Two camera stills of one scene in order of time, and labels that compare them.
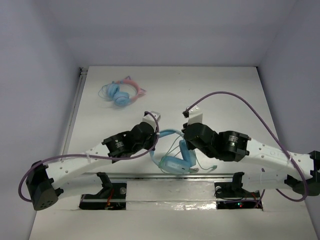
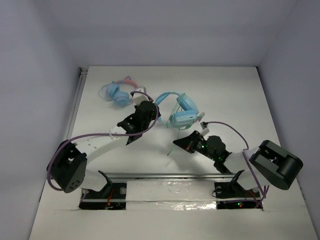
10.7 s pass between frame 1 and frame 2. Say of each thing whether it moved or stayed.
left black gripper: moved
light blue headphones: moved
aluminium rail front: stayed
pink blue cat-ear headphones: stayed
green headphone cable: moved
